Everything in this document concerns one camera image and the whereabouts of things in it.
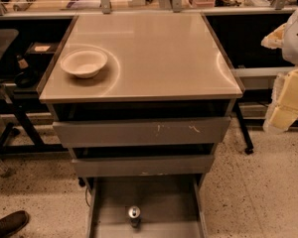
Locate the open grey bottom drawer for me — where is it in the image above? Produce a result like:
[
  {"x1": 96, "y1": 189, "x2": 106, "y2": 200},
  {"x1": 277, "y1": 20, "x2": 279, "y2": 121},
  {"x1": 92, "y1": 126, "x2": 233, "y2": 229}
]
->
[{"x1": 86, "y1": 175, "x2": 207, "y2": 238}]

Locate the black table frame left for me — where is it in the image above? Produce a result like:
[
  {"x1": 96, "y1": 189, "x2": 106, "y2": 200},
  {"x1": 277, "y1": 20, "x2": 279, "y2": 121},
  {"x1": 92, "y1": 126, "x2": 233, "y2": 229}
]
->
[{"x1": 0, "y1": 81, "x2": 67, "y2": 155}]

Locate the grey bench right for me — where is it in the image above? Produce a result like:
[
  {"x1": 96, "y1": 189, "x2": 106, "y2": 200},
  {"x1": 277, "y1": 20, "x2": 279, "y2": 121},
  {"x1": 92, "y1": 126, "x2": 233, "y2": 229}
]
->
[{"x1": 233, "y1": 67, "x2": 290, "y2": 155}]

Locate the grey drawer cabinet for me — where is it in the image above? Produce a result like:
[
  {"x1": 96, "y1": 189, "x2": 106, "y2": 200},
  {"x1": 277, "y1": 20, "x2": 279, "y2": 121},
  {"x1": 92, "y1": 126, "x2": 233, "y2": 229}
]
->
[{"x1": 36, "y1": 12, "x2": 246, "y2": 238}]

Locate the grey middle drawer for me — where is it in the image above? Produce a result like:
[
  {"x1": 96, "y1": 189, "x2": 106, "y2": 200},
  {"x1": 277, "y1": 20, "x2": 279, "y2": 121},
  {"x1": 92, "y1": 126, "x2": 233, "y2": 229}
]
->
[{"x1": 72, "y1": 155, "x2": 215, "y2": 178}]

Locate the brown shoe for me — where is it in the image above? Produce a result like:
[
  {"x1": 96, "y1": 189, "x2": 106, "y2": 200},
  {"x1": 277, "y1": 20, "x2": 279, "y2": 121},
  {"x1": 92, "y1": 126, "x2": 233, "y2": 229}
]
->
[{"x1": 0, "y1": 210, "x2": 29, "y2": 238}]

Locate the white paper bowl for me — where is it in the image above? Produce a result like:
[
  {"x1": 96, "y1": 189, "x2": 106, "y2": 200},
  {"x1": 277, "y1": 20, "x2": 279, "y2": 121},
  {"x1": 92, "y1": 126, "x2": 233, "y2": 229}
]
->
[{"x1": 61, "y1": 49, "x2": 108, "y2": 79}]

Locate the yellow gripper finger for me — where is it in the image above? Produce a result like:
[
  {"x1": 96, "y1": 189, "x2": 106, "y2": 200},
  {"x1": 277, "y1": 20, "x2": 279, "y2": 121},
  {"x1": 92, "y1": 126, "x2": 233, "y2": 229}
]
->
[
  {"x1": 263, "y1": 66, "x2": 298, "y2": 134},
  {"x1": 261, "y1": 24, "x2": 286, "y2": 50}
]

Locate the grey top drawer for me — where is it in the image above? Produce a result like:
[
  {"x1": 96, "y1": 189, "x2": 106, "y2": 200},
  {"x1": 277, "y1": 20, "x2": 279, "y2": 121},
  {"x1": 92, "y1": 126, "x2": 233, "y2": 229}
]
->
[{"x1": 53, "y1": 117, "x2": 230, "y2": 148}]

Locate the redbull can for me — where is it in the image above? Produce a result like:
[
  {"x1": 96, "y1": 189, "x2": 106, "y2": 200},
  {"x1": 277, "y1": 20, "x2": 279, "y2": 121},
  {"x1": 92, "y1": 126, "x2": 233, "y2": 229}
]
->
[{"x1": 128, "y1": 205, "x2": 141, "y2": 228}]

